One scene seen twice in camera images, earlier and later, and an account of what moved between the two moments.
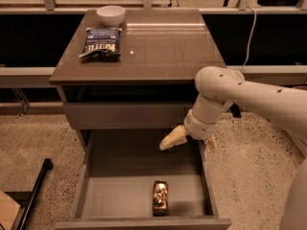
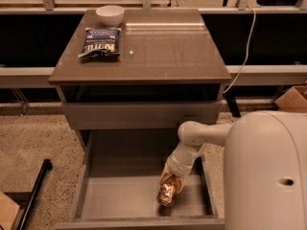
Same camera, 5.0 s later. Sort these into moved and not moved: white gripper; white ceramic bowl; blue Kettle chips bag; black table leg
Moved: white gripper
Not moved: white ceramic bowl; black table leg; blue Kettle chips bag
